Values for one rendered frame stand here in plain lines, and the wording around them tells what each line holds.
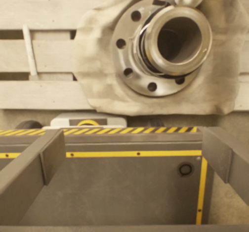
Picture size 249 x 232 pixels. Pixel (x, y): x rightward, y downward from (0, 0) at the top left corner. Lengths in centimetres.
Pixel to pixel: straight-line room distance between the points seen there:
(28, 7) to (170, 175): 61
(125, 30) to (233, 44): 30
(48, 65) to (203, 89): 48
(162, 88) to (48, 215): 47
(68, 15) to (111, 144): 39
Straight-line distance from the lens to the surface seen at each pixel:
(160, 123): 63
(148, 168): 46
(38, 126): 78
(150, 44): 32
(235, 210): 112
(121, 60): 51
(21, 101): 67
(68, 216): 58
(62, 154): 16
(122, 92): 53
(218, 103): 62
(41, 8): 63
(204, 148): 17
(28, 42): 62
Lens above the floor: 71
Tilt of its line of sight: 76 degrees down
